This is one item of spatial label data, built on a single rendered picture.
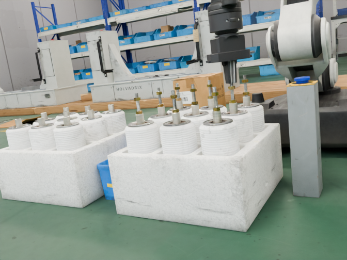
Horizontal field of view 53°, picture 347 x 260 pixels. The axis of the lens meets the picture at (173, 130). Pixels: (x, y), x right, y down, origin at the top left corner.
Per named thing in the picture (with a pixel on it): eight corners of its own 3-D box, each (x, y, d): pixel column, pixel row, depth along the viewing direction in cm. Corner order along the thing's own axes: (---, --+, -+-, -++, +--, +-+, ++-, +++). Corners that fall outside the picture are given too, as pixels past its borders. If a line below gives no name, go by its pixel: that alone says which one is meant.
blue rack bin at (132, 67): (132, 73, 713) (131, 62, 709) (148, 71, 696) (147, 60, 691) (119, 75, 670) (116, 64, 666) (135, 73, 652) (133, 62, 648)
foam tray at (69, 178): (76, 165, 162) (69, 127, 158) (148, 168, 143) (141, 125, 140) (2, 198, 128) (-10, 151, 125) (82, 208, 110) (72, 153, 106)
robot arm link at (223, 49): (216, 62, 89) (210, 14, 87) (200, 64, 98) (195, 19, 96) (258, 57, 93) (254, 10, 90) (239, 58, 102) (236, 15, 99)
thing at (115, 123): (116, 153, 145) (109, 110, 142) (136, 153, 141) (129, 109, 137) (101, 160, 137) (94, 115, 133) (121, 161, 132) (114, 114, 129)
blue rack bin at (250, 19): (237, 29, 596) (235, 16, 592) (259, 25, 579) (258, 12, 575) (227, 28, 553) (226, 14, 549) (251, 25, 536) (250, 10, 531)
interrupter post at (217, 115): (223, 124, 87) (222, 110, 86) (213, 125, 87) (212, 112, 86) (222, 122, 89) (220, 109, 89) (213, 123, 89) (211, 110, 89)
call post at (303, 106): (297, 187, 105) (291, 83, 99) (322, 188, 102) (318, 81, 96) (293, 196, 99) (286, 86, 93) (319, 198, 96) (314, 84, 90)
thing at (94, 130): (98, 162, 135) (90, 116, 132) (118, 162, 130) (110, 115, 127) (81, 170, 127) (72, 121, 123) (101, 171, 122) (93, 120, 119)
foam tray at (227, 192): (179, 170, 135) (174, 125, 132) (283, 176, 115) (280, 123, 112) (116, 214, 102) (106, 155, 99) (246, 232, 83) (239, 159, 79)
